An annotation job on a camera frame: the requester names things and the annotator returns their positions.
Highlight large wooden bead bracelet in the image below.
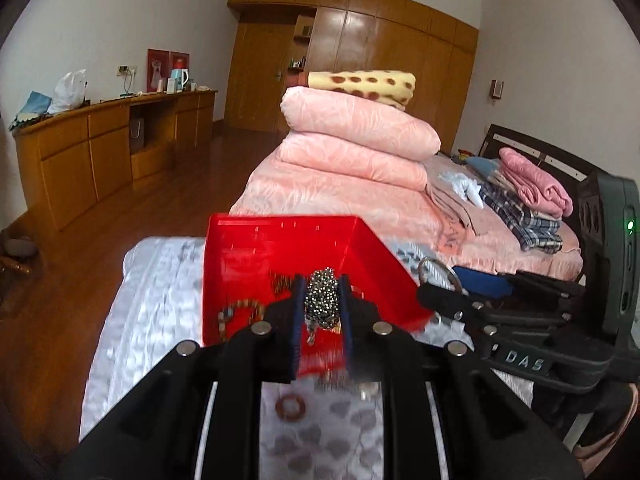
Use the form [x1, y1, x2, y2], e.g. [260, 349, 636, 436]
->
[216, 298, 266, 344]

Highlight black bead tassel string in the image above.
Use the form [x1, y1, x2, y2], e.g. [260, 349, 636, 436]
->
[304, 266, 343, 346]

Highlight silver plain bangle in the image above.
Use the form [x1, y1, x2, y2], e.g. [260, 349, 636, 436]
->
[418, 257, 464, 292]

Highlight pink bed sheet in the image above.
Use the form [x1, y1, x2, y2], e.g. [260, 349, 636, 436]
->
[230, 154, 582, 281]

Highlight blue plaid garment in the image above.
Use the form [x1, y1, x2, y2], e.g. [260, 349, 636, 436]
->
[480, 183, 563, 255]

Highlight pink folded garment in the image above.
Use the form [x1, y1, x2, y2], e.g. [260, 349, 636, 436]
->
[499, 148, 574, 219]

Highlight white grey leaf bedspread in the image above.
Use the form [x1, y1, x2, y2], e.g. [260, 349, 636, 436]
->
[78, 236, 536, 480]

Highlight silver wristwatch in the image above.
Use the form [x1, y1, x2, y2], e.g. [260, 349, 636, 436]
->
[314, 370, 380, 401]

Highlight lower pink folded quilt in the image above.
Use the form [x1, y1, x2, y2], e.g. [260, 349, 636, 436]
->
[276, 131, 428, 192]

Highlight dark wooden headboard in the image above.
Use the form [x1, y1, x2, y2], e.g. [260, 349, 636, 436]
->
[478, 124, 602, 197]

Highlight red tin box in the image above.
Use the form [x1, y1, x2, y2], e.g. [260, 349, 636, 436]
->
[201, 214, 433, 346]

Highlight yellow brown spotted blanket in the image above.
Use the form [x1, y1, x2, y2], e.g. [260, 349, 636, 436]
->
[291, 70, 416, 110]

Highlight long wooden sideboard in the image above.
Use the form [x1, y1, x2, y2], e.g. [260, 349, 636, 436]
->
[14, 89, 217, 232]

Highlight small grey gift bag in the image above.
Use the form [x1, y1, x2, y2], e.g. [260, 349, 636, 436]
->
[129, 117, 144, 155]

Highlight wooden wardrobe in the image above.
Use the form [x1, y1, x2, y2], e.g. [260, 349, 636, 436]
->
[224, 0, 478, 152]

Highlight light blue kettle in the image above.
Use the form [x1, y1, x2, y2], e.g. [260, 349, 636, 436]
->
[170, 58, 190, 92]

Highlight white plastic bag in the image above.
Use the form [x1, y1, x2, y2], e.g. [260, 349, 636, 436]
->
[47, 68, 87, 115]

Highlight blue folded cloth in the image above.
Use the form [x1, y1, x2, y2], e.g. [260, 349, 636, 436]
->
[9, 91, 52, 131]

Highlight red picture frames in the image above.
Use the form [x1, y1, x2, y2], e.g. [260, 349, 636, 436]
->
[146, 49, 190, 92]

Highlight brown wooden ring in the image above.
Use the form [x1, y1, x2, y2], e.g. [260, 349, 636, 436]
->
[274, 392, 307, 424]

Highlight wall switch panel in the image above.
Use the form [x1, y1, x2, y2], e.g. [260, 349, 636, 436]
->
[489, 79, 504, 101]

